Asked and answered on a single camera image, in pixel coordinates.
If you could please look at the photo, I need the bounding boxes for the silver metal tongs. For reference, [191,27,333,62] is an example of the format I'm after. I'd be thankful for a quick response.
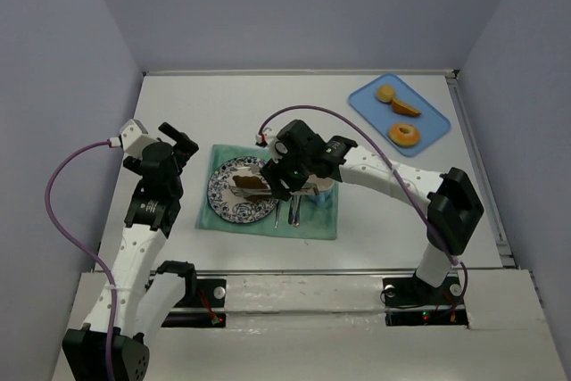
[228,164,318,199]

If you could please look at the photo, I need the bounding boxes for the dark brown croissant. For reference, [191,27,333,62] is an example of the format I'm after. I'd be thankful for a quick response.
[233,175,270,203]

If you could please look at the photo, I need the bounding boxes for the orange bread wedge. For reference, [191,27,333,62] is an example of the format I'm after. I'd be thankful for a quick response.
[391,99,422,117]

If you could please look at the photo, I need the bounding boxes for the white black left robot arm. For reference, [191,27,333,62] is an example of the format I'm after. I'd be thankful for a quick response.
[62,120,199,380]

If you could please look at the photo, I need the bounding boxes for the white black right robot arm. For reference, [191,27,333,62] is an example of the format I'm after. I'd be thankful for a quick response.
[256,120,484,288]

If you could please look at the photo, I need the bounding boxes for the light blue mug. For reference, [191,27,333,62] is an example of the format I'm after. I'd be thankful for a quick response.
[308,175,335,207]

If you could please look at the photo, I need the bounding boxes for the silver knife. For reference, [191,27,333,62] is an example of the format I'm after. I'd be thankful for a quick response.
[293,195,302,227]

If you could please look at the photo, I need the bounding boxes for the silver fork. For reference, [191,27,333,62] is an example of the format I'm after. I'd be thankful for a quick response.
[288,195,299,225]

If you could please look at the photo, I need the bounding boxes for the silver spoon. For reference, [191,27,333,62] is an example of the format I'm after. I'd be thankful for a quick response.
[274,200,282,229]

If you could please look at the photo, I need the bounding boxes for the blue floral ceramic plate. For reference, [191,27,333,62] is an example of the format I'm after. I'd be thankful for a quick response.
[207,156,277,224]

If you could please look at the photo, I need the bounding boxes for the round yellow bun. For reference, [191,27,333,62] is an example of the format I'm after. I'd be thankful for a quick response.
[377,84,396,104]

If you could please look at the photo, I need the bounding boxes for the light blue plastic tray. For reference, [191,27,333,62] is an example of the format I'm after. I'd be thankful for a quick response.
[348,73,451,157]

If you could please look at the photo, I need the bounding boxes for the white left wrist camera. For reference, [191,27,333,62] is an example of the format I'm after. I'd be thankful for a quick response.
[119,119,157,159]

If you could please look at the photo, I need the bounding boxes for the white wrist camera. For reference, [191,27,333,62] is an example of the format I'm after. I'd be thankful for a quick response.
[255,128,282,162]
[119,119,157,159]

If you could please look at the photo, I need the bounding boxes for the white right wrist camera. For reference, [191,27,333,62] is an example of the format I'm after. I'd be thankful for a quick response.
[255,128,282,162]

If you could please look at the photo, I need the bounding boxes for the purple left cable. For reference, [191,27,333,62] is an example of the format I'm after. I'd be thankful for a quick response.
[43,139,122,381]

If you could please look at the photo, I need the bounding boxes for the glazed ring doughnut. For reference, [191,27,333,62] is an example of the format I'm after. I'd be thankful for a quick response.
[388,122,421,148]

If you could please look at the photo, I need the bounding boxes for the aluminium table rail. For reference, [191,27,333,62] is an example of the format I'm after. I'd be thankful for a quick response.
[146,267,523,277]

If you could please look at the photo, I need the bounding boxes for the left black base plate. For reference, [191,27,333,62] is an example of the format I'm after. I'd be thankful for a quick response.
[161,277,227,328]

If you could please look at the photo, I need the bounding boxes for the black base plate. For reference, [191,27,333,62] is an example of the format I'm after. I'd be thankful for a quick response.
[161,277,227,328]
[380,276,468,327]

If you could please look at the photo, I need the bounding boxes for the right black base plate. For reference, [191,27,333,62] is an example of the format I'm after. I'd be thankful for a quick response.
[380,276,468,327]

